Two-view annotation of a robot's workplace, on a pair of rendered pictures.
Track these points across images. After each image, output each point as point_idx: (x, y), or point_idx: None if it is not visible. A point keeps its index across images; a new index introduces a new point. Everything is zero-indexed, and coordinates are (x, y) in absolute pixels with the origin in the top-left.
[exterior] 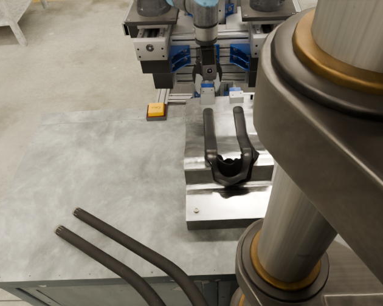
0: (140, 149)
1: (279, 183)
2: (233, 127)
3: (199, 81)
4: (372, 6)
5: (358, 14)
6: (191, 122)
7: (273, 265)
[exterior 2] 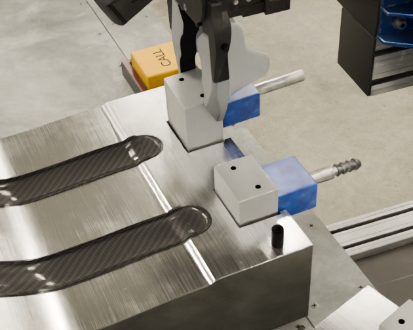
0: (0, 103)
1: None
2: (81, 240)
3: (177, 29)
4: None
5: None
6: (69, 128)
7: None
